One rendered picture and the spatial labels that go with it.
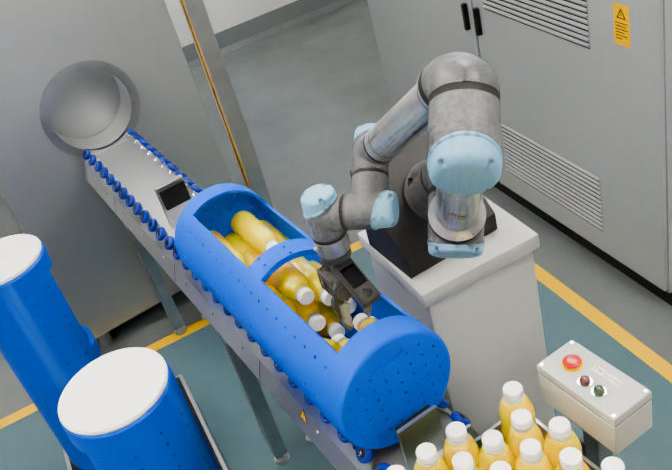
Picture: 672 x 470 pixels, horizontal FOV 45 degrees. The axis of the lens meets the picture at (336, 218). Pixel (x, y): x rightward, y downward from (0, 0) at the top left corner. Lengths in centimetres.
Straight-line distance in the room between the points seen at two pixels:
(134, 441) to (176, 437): 12
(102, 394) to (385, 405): 73
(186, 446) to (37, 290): 87
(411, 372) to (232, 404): 179
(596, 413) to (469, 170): 58
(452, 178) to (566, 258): 241
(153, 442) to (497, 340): 86
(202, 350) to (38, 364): 103
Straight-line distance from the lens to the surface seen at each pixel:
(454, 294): 191
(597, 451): 181
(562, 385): 168
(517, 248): 193
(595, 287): 354
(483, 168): 129
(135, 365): 213
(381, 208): 163
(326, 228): 167
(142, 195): 306
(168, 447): 209
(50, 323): 283
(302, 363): 175
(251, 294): 193
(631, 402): 164
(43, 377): 294
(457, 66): 134
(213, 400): 348
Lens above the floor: 234
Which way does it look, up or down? 33 degrees down
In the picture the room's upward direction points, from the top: 16 degrees counter-clockwise
